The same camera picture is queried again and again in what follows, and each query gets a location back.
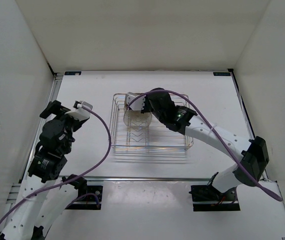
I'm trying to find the chrome wire dish rack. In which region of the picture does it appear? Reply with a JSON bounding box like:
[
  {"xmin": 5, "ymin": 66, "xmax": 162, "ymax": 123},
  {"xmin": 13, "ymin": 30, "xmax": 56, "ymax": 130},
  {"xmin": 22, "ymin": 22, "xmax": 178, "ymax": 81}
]
[{"xmin": 109, "ymin": 93, "xmax": 194, "ymax": 155}]

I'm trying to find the purple cable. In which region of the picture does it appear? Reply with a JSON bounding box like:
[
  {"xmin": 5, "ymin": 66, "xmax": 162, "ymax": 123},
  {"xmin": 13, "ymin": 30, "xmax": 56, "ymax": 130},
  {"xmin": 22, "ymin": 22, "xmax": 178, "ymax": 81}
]
[
  {"xmin": 0, "ymin": 100, "xmax": 113, "ymax": 238},
  {"xmin": 124, "ymin": 89, "xmax": 283, "ymax": 202}
]

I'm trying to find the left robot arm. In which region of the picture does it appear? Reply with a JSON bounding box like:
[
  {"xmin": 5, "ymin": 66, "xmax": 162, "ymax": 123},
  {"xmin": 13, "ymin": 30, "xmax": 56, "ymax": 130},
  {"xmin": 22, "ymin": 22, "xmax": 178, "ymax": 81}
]
[{"xmin": 0, "ymin": 100, "xmax": 93, "ymax": 240}]

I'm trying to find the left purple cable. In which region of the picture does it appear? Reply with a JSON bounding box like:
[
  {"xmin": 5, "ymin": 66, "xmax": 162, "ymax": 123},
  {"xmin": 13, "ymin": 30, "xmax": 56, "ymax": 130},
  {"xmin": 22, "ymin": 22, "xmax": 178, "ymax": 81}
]
[{"xmin": 0, "ymin": 100, "xmax": 113, "ymax": 238}]

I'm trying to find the clear glass plate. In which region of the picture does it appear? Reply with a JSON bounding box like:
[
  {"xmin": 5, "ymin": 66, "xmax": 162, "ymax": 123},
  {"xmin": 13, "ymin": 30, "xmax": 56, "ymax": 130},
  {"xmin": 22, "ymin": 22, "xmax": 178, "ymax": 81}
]
[{"xmin": 123, "ymin": 110, "xmax": 153, "ymax": 129}]

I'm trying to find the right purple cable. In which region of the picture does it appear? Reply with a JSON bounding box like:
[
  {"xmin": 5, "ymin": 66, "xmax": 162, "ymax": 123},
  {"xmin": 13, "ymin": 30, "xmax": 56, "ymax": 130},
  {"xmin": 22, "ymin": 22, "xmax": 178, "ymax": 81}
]
[{"xmin": 124, "ymin": 89, "xmax": 283, "ymax": 202}]

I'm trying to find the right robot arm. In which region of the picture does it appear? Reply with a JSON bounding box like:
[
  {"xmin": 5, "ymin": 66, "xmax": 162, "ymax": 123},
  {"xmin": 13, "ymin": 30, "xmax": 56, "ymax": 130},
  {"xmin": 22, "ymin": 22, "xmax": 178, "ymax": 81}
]
[{"xmin": 138, "ymin": 88, "xmax": 272, "ymax": 200}]

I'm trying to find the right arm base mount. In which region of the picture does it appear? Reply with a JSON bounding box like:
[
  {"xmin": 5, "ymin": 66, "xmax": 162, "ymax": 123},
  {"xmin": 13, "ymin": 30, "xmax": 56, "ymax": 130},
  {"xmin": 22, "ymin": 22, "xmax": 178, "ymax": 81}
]
[{"xmin": 189, "ymin": 185, "xmax": 241, "ymax": 212}]

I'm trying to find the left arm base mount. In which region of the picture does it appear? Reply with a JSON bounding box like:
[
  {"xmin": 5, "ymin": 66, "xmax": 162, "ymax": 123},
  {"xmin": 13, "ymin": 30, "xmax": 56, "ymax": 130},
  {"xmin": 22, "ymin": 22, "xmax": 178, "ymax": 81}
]
[{"xmin": 60, "ymin": 177, "xmax": 103, "ymax": 210}]

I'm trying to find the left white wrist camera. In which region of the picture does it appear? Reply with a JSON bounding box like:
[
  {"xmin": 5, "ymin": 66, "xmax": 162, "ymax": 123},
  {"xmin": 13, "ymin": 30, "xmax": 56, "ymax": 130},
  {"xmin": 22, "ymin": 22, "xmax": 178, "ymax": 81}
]
[{"xmin": 65, "ymin": 100, "xmax": 93, "ymax": 121}]

